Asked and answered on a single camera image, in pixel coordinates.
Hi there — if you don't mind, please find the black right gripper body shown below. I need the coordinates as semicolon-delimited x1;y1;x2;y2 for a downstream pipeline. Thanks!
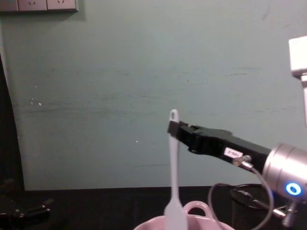
198;126;272;170

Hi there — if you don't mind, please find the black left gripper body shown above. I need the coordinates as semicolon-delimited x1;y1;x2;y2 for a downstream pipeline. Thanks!
0;178;27;230

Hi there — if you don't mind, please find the white silicone spatula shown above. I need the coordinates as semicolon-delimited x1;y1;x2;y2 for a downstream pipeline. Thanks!
164;109;189;230

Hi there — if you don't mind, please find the black table cloth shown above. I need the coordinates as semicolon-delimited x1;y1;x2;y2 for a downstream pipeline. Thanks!
0;184;307;230

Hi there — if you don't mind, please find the dark upright board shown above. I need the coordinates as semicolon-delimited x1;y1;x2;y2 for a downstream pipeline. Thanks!
0;54;25;192

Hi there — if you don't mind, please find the thin grey gripper cable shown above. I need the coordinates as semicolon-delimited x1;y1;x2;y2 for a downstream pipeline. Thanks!
207;154;296;230

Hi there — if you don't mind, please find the pink cup with handle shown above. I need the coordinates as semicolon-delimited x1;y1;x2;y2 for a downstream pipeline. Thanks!
133;200;237;230

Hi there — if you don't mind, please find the grey wall socket panel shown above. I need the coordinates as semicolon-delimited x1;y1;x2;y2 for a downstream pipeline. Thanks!
0;0;79;14

